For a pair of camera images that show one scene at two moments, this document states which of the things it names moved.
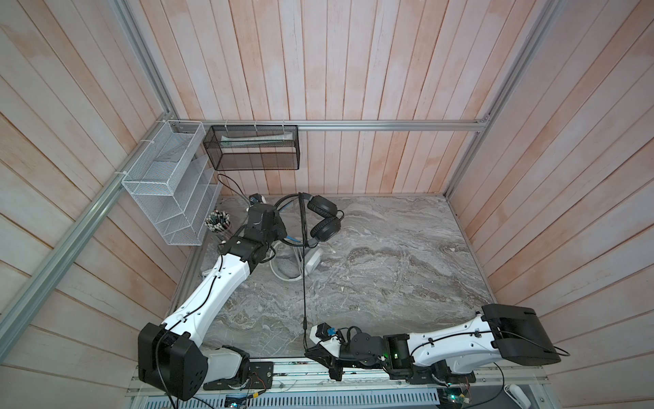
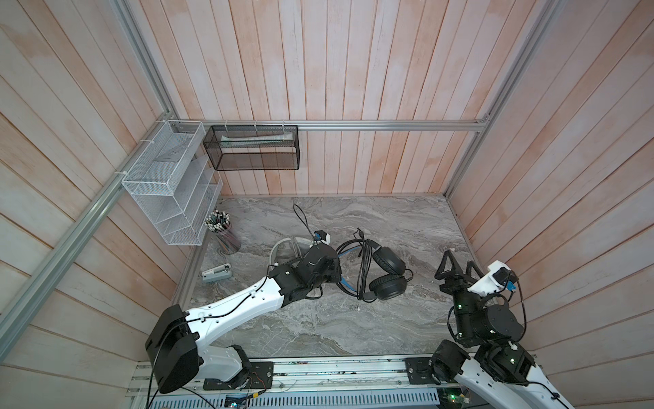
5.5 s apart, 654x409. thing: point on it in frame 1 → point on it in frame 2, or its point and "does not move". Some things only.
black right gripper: (329, 360) → (462, 285)
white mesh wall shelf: (175, 184) does not move
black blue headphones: (325, 227) → (370, 271)
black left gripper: (281, 227) → (336, 271)
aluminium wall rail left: (23, 304) does not move
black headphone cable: (304, 233) → (365, 251)
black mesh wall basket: (253, 147) does not move
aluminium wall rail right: (538, 36) does not move
